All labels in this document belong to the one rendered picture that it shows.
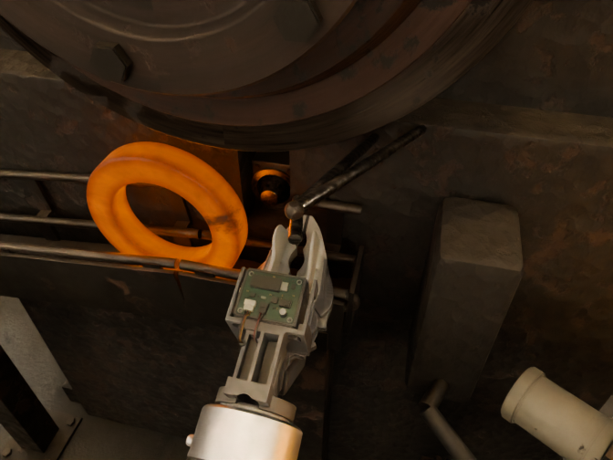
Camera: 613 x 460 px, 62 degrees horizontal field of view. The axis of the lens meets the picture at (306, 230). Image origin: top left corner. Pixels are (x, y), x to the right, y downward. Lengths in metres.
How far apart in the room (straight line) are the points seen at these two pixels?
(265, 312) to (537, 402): 0.27
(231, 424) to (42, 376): 1.08
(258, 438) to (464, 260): 0.23
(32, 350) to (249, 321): 1.13
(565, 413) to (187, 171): 0.42
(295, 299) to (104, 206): 0.26
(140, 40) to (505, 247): 0.35
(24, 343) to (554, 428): 1.31
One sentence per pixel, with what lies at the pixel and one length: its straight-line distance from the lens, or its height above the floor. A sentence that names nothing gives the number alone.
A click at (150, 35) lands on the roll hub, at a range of 0.33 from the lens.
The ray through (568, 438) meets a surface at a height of 0.69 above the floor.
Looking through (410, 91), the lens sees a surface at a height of 0.95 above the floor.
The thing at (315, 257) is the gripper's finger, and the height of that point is 0.76.
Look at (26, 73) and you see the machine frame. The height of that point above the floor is 0.87.
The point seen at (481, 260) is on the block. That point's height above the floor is 0.80.
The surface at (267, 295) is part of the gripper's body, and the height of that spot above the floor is 0.78.
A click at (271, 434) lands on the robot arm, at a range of 0.43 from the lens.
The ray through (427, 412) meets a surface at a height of 0.61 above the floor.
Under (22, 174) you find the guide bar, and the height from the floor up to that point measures 0.73.
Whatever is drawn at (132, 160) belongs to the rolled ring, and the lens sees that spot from 0.54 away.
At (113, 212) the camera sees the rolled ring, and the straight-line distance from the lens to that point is 0.61.
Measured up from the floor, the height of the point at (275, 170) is 0.77.
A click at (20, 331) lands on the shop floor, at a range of 1.59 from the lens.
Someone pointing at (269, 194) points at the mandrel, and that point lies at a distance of 0.62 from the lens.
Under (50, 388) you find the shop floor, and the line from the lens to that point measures 1.45.
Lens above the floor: 1.13
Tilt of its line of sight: 43 degrees down
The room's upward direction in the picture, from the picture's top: straight up
